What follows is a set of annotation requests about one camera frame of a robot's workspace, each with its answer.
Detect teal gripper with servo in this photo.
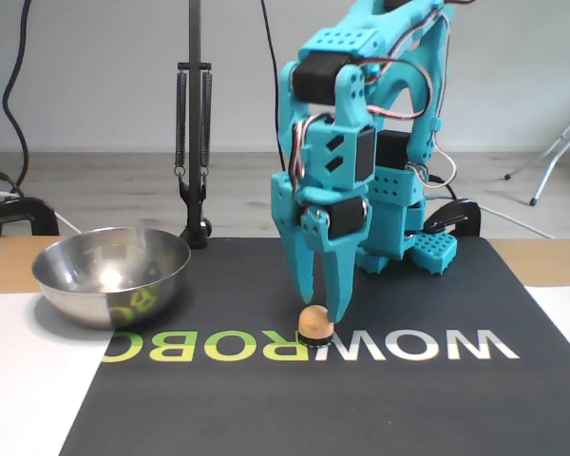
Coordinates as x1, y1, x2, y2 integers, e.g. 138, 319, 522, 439
270, 173, 371, 325

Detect orange wooden ball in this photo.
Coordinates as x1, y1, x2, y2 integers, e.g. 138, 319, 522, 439
297, 304, 334, 338

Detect metal bowl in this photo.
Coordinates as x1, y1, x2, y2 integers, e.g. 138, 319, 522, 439
31, 226, 192, 332

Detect black mat with WOWROBO print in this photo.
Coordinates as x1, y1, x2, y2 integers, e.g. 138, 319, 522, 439
56, 236, 570, 456

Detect black table clamp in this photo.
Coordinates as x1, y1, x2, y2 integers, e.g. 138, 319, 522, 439
425, 199, 482, 238

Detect white tripod legs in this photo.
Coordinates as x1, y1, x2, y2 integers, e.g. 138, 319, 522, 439
503, 98, 570, 207

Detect large black clamp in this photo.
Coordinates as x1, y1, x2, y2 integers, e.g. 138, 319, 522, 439
0, 198, 61, 238

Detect red white black servo wire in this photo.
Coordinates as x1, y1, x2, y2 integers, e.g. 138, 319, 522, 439
288, 112, 336, 180
360, 9, 452, 124
429, 142, 459, 189

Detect black spring camera stand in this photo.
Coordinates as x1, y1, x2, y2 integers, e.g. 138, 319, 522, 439
173, 0, 215, 251

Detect thin black hanging cable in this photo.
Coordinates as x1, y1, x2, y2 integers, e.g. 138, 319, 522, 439
259, 0, 289, 172

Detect thin white floor cable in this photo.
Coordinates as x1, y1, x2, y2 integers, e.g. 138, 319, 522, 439
479, 204, 555, 240

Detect black cable with plug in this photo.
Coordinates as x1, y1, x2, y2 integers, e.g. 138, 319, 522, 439
0, 168, 28, 199

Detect thick black hanging cable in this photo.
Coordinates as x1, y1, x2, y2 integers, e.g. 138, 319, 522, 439
2, 0, 32, 199

